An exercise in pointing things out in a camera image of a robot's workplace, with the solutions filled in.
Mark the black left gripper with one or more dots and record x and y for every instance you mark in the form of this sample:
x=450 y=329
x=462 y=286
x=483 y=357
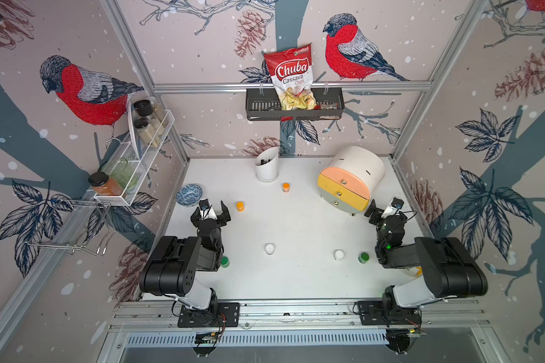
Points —
x=221 y=218

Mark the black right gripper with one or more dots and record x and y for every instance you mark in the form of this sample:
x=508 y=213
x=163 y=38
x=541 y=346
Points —
x=376 y=214

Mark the yellow drawer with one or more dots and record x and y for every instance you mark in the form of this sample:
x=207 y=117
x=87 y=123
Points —
x=342 y=193

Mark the round white drawer cabinet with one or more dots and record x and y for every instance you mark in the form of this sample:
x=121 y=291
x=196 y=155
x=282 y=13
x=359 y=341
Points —
x=362 y=163

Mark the pink top drawer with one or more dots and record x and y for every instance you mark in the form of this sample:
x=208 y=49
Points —
x=347 y=179

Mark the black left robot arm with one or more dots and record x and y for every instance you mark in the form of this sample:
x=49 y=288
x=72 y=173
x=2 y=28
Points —
x=170 y=270

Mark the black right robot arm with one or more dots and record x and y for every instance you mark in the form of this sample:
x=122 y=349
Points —
x=448 y=270

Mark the grey bottom drawer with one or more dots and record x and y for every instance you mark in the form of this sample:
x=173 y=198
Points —
x=337 y=203

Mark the green paint can right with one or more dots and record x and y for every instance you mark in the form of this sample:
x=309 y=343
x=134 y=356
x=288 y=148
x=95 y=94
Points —
x=363 y=257

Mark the green paint can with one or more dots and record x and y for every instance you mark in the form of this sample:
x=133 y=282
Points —
x=225 y=262
x=363 y=257

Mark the green paint can left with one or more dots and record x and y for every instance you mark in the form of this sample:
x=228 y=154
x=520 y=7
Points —
x=225 y=262

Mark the blue patterned bowl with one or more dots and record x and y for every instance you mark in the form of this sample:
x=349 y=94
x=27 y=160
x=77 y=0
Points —
x=189 y=195

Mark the white utensil holder cup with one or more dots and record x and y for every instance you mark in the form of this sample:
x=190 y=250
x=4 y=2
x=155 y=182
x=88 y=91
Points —
x=267 y=165

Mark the floral patterned plate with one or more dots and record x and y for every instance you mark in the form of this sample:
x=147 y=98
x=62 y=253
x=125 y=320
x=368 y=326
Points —
x=414 y=272

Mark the green glass cup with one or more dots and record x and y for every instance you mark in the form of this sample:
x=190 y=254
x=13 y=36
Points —
x=123 y=171

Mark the orange sauce jar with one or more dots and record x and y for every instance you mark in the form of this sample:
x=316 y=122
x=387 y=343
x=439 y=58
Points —
x=104 y=185

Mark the black lid spice jar lower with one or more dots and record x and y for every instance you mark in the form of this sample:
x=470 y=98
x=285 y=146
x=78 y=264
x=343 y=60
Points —
x=146 y=132

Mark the black lid spice jar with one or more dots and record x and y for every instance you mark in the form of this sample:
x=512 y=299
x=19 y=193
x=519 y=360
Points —
x=145 y=110
x=146 y=132

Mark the black lid spice jar upper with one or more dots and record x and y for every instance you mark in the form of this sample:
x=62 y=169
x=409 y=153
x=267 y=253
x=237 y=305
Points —
x=145 y=110

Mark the red Chuba chips bag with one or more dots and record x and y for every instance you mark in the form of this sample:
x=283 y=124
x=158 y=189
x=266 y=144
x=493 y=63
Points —
x=292 y=76

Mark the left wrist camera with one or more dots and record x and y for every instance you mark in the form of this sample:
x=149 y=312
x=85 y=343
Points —
x=207 y=210

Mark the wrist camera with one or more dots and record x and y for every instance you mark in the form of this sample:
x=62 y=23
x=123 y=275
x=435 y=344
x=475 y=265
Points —
x=394 y=207
x=207 y=210

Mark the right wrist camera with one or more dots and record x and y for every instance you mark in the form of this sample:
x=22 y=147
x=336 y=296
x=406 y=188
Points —
x=394 y=207

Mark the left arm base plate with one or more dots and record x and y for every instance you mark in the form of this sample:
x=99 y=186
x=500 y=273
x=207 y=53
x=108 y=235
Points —
x=223 y=315

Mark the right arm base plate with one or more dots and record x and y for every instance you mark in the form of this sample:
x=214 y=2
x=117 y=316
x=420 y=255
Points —
x=373 y=313

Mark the white wire wall shelf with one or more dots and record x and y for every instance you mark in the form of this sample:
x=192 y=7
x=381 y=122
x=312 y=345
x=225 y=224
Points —
x=134 y=149

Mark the black wire wall basket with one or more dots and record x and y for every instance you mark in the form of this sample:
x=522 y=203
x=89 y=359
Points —
x=264 y=105

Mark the metal wire hook rack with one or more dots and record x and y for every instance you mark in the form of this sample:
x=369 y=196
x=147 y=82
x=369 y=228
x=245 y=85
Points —
x=86 y=229

